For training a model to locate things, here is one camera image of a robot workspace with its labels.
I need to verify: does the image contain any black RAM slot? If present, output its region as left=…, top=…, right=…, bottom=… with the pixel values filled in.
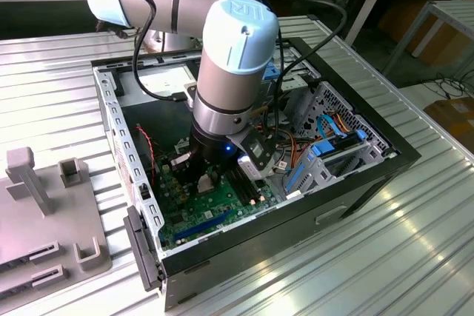
left=244, top=179, right=261, bottom=199
left=231, top=169, right=253, bottom=204
left=226, top=169, right=248, bottom=206
left=236, top=177, right=257, bottom=201

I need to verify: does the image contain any black camera cable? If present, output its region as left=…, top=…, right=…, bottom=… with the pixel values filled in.
left=36, top=0, right=186, bottom=104
left=207, top=0, right=349, bottom=143

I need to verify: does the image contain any silver socket cover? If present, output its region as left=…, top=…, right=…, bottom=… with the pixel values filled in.
left=173, top=137, right=193, bottom=158

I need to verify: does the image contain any brown cardboard box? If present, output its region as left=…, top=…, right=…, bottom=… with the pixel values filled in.
left=377, top=0, right=470, bottom=69
left=423, top=96, right=474, bottom=151

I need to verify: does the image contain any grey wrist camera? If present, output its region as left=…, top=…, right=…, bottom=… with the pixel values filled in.
left=182, top=81, right=201, bottom=110

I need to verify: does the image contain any blue plastic rail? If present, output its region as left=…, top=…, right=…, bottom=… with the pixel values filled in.
left=284, top=161, right=310, bottom=195

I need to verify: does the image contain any perforated grey metal disk bay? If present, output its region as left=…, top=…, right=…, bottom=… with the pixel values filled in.
left=283, top=79, right=401, bottom=201

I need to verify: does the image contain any orange red wire bundle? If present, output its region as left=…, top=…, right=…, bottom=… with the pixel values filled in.
left=258, top=123, right=320, bottom=169

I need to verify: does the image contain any plain grey metal disk bay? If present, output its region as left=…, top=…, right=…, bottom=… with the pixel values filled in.
left=258, top=44, right=324, bottom=129

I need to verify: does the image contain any grey power supply unit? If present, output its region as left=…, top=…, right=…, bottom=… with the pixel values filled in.
left=117, top=63, right=203, bottom=154

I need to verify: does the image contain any blue disk carrier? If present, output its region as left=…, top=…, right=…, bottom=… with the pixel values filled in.
left=310, top=129, right=368, bottom=158

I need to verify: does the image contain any red black fan wire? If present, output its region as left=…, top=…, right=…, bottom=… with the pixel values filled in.
left=135, top=125, right=159, bottom=164

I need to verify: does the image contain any light blue data wire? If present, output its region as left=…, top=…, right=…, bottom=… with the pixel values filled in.
left=316, top=112, right=352, bottom=143

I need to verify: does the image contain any silver CPU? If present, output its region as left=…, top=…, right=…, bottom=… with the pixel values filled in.
left=198, top=174, right=216, bottom=194

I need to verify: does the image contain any blue plastic drive latch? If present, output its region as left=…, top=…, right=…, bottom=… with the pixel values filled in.
left=263, top=63, right=281, bottom=82

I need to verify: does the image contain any white metal frame table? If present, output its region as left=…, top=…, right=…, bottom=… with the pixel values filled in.
left=383, top=0, right=474, bottom=77

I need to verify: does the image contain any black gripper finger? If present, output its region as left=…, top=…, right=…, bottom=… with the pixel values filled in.
left=169, top=152, right=208, bottom=195

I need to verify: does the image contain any blue expansion slot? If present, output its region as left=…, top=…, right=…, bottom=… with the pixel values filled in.
left=173, top=209, right=235, bottom=242

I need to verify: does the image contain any green motherboard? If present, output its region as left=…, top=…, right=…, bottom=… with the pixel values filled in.
left=153, top=134, right=281, bottom=252

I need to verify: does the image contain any grey parts rack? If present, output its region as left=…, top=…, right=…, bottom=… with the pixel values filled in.
left=0, top=147, right=114, bottom=309

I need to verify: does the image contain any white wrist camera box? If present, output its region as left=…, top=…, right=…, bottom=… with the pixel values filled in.
left=236, top=153, right=276, bottom=181

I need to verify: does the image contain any black PC case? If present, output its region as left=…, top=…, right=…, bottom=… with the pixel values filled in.
left=90, top=36, right=423, bottom=312

